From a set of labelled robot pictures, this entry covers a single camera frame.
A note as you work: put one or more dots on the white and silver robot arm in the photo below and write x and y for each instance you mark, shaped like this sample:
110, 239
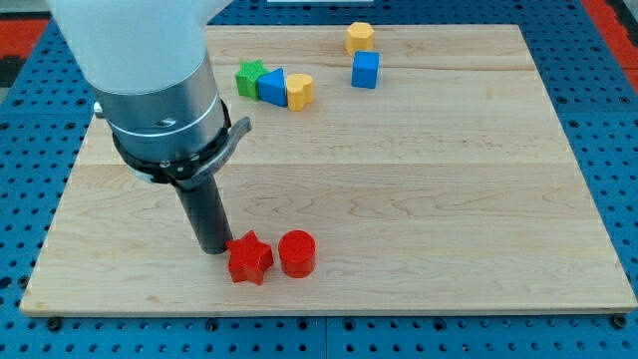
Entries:
148, 64

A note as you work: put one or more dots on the red star block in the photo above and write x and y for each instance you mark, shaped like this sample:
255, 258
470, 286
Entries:
249, 258

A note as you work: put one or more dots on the green star block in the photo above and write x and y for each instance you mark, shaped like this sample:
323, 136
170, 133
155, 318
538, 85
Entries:
247, 76

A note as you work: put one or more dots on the light wooden board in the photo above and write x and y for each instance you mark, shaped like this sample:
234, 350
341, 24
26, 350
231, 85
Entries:
450, 189

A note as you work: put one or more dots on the red cylinder block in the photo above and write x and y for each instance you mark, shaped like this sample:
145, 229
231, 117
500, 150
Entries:
297, 253

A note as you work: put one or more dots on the yellow heart block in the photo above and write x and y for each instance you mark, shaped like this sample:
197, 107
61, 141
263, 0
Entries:
299, 91

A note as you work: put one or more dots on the blue triangle block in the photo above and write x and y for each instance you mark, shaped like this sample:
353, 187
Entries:
272, 89

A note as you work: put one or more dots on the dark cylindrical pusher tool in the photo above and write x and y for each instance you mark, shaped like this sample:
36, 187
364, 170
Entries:
204, 209

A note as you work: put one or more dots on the blue cube block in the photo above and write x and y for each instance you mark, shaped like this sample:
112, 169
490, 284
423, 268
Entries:
365, 69

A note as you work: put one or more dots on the yellow hexagon block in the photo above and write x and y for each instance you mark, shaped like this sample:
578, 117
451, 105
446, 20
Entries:
360, 37

